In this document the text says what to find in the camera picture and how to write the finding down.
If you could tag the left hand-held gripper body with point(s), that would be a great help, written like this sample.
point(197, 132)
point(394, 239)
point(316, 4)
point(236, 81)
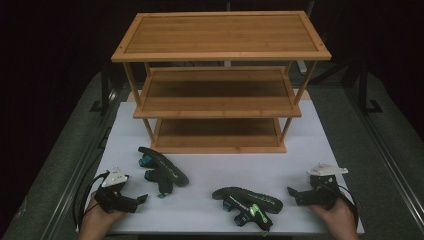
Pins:
point(115, 200)

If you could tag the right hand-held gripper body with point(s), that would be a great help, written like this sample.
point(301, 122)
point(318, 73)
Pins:
point(320, 196)

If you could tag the black green sandal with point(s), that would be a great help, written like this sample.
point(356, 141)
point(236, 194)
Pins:
point(168, 168)
point(253, 201)

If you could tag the three-tier wooden shelf rack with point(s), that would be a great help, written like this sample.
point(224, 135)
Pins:
point(220, 33)

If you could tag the person's left hand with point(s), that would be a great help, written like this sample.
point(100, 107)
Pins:
point(95, 223)

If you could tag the person's right hand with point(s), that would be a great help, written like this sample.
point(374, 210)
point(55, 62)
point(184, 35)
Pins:
point(340, 220)

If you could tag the white foam board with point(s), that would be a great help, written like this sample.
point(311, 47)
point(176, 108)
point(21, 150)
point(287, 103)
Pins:
point(206, 173)

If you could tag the black metal stand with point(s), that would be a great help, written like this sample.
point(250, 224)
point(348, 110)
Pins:
point(365, 86)
point(105, 86)

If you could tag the aluminium frame rail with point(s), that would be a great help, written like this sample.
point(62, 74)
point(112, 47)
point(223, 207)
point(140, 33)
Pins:
point(390, 160)
point(71, 186)

